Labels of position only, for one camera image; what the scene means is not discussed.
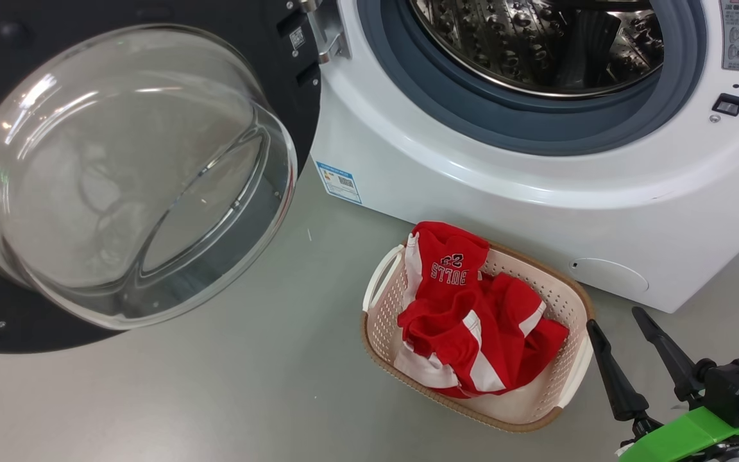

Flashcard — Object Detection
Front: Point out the blue energy label sticker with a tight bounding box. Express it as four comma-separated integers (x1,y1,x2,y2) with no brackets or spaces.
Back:
315,160,364,205

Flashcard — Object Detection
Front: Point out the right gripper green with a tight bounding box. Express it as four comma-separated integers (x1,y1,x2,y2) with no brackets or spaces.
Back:
586,307,739,462

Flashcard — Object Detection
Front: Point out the white front-load washing machine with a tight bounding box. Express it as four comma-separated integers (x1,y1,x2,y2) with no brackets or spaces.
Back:
309,0,739,314

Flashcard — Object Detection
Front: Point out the cream perforated laundry basket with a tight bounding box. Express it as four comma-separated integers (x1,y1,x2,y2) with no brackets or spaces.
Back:
361,239,597,433

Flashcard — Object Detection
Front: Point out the washing machine glass door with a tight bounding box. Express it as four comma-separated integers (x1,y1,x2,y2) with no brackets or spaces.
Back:
0,0,323,354

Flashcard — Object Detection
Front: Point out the metal door hinge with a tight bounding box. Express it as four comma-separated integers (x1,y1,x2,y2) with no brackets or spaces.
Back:
299,0,352,65

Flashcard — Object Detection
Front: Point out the red and white jersey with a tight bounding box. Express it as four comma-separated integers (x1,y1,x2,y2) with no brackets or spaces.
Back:
396,221,571,399

